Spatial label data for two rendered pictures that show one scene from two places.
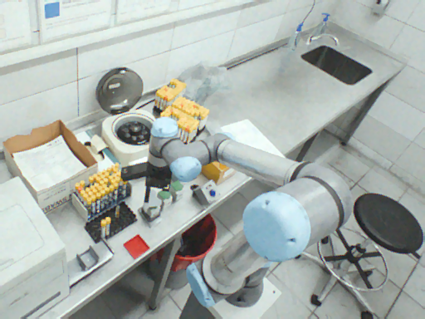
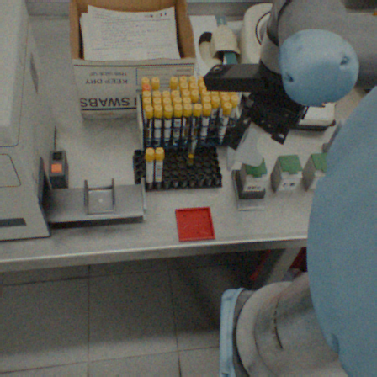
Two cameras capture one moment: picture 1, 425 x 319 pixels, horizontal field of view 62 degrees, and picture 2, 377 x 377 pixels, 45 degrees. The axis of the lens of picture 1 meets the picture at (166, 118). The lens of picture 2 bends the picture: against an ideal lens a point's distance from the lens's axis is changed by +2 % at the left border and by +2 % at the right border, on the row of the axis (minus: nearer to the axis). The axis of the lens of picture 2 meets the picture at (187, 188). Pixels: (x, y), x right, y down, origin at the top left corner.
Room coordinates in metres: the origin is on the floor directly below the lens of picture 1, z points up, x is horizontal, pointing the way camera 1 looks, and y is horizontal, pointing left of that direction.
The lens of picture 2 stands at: (0.27, -0.21, 1.61)
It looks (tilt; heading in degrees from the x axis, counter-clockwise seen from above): 55 degrees down; 34
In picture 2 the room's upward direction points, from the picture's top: 8 degrees clockwise
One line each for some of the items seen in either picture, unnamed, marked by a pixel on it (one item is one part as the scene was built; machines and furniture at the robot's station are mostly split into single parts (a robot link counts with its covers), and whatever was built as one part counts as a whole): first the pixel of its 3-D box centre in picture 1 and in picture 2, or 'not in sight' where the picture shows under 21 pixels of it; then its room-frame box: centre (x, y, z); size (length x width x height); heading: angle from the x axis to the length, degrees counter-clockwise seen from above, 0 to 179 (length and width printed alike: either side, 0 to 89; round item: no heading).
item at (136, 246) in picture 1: (136, 246); (194, 223); (0.64, 0.01, 0.88); 0.07 x 0.07 x 0.01; 49
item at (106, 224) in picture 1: (111, 214); (178, 154); (0.71, 0.12, 0.93); 0.17 x 0.09 x 0.11; 139
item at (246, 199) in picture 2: (150, 213); (249, 186); (0.77, -0.01, 0.89); 0.09 x 0.05 x 0.04; 46
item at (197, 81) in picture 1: (192, 79); not in sight; (1.59, -0.10, 0.97); 0.26 x 0.17 x 0.19; 153
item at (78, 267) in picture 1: (81, 263); (87, 200); (0.52, 0.17, 0.92); 0.21 x 0.07 x 0.05; 139
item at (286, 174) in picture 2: (163, 198); (286, 174); (0.83, -0.05, 0.91); 0.05 x 0.04 x 0.07; 49
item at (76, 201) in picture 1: (103, 194); (187, 120); (0.80, 0.18, 0.91); 0.20 x 0.10 x 0.07; 139
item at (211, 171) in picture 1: (217, 162); not in sight; (1.06, -0.26, 0.93); 0.13 x 0.13 x 0.10; 48
